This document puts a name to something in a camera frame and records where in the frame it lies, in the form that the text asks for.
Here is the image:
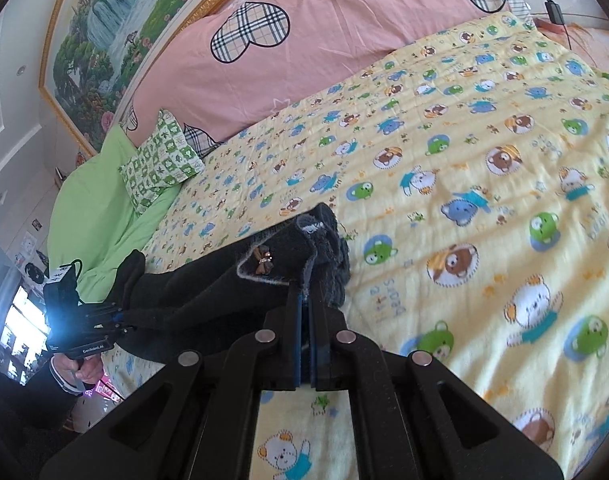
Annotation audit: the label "black pants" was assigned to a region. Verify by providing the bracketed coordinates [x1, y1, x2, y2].
[106, 203, 350, 363]

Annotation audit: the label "person's left forearm dark sleeve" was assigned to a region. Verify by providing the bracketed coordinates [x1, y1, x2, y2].
[0, 364, 83, 468]

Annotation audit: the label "person's left hand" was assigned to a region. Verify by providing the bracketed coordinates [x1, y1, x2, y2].
[50, 353, 104, 396]

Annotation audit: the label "light green quilt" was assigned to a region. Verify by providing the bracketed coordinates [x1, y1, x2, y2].
[47, 126, 181, 302]

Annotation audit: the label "green white patterned pillow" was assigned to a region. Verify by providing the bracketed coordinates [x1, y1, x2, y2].
[119, 110, 205, 214]

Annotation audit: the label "yellow cartoon bear bedsheet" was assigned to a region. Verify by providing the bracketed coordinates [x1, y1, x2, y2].
[101, 8, 609, 480]

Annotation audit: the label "gold framed landscape painting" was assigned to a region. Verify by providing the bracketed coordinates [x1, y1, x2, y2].
[39, 0, 228, 157]

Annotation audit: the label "black charger on nightstand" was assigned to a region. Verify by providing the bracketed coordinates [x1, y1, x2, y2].
[544, 0, 565, 26]

